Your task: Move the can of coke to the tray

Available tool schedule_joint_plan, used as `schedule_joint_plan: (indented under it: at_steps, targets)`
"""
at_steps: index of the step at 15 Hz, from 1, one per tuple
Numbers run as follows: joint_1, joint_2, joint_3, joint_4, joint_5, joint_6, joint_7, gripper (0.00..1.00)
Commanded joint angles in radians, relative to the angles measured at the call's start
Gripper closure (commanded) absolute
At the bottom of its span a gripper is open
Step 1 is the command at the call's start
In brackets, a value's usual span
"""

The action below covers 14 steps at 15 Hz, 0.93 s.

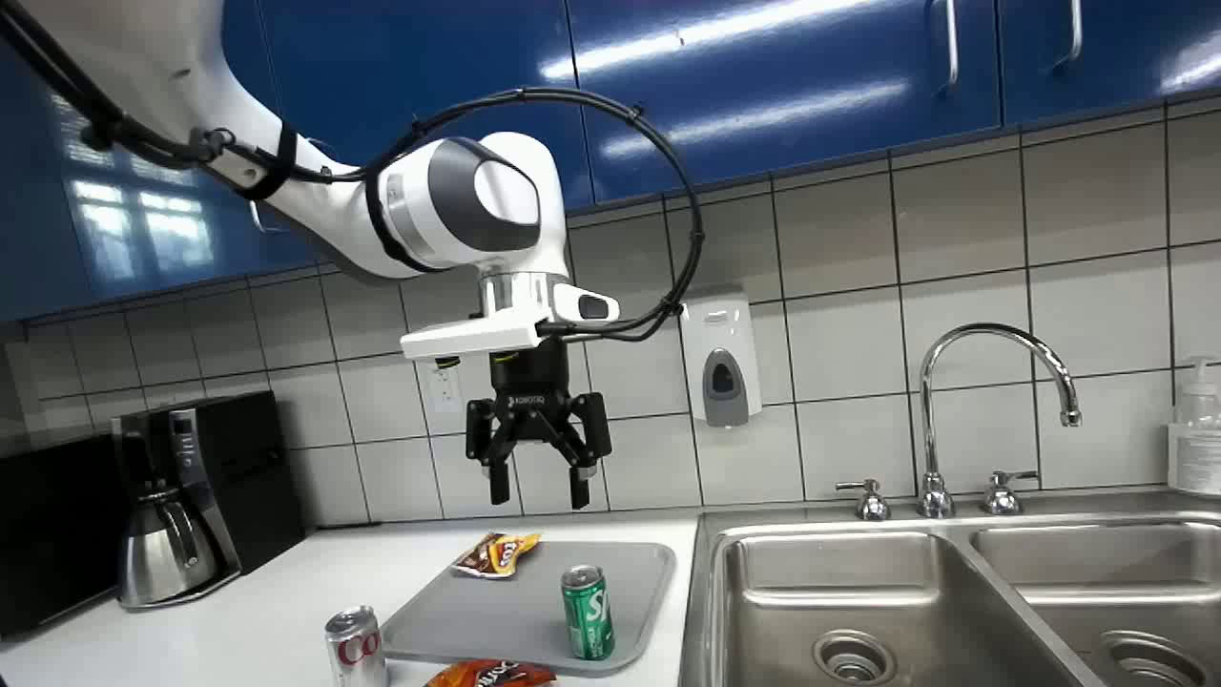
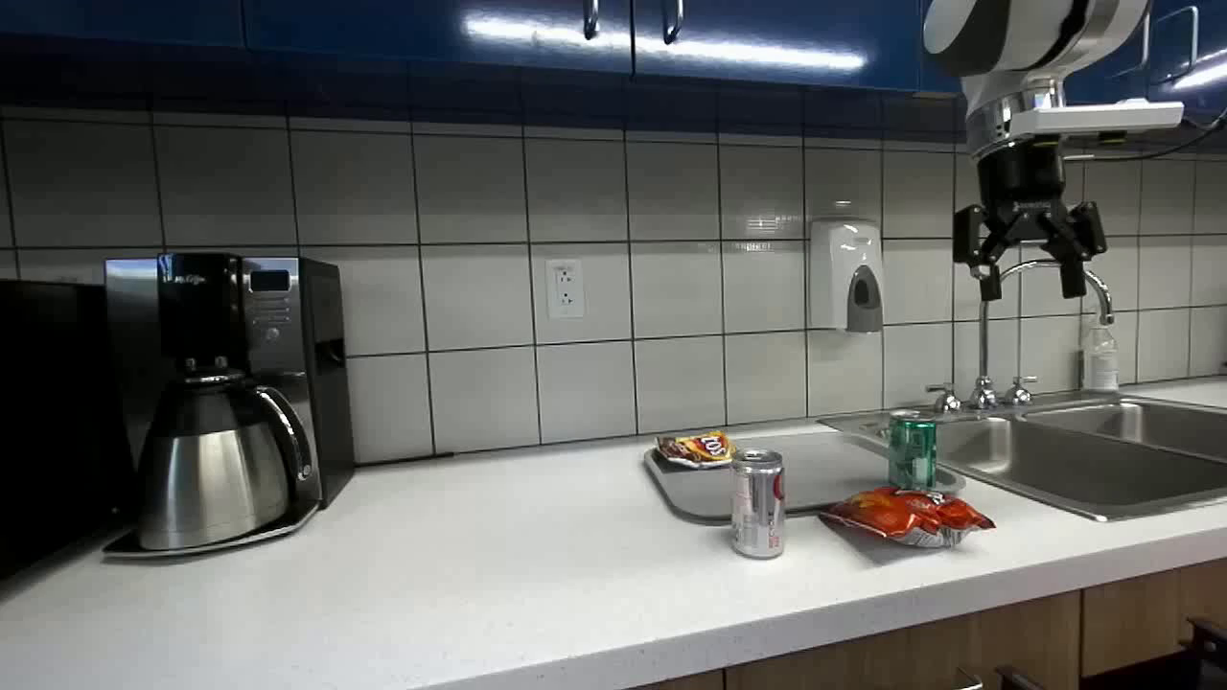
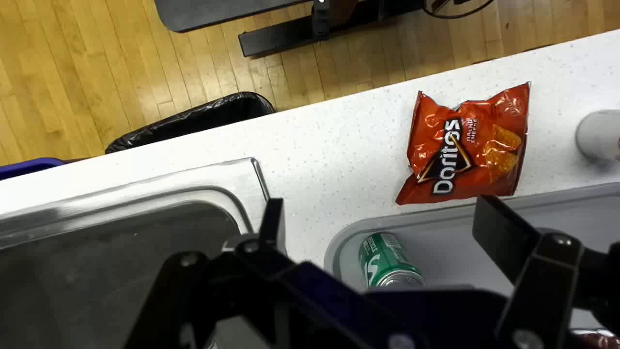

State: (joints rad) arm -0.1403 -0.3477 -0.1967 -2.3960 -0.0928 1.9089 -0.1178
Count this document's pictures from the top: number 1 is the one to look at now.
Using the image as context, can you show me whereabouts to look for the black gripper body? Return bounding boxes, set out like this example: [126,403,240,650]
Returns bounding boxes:
[466,340,609,466]

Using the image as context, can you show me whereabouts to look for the silver red coke can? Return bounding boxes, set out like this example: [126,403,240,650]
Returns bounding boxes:
[325,606,388,687]

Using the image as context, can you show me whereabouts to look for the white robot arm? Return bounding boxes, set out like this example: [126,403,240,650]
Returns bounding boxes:
[0,0,616,504]

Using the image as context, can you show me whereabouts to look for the green soda can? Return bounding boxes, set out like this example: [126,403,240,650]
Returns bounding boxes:
[561,564,613,661]

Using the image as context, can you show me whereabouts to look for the grey plastic tray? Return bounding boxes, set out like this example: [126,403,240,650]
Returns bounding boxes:
[380,542,675,675]

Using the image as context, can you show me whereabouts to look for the yellow orange snack bag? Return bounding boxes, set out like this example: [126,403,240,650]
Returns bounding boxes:
[455,536,541,579]

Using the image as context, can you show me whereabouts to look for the red orange chip bag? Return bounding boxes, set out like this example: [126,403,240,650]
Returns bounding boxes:
[427,661,557,687]

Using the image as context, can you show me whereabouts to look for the black coffee maker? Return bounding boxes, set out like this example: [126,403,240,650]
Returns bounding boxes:
[113,389,305,574]

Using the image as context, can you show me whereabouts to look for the blue upper cabinets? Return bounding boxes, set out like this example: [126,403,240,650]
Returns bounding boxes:
[0,0,1221,322]

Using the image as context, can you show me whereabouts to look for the steel coffee carafe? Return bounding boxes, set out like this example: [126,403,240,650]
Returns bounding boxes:
[123,490,220,612]

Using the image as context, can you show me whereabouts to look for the chrome gooseneck faucet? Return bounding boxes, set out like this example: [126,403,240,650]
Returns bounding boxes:
[837,322,1086,523]

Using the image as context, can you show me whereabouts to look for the black microwave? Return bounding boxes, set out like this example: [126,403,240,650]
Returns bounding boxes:
[0,436,126,639]

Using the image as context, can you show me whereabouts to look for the stainless steel double sink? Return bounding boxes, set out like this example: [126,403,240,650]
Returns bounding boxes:
[680,491,1221,687]

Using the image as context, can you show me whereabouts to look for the clear soap bottle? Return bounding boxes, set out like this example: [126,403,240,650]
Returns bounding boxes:
[1166,354,1221,495]

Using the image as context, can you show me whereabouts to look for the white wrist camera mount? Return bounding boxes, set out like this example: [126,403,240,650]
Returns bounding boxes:
[399,280,616,359]

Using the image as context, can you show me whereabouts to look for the white wall soap dispenser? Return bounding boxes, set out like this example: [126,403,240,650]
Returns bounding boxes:
[681,290,763,427]

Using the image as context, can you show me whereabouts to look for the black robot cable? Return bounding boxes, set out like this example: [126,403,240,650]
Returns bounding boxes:
[0,11,706,345]

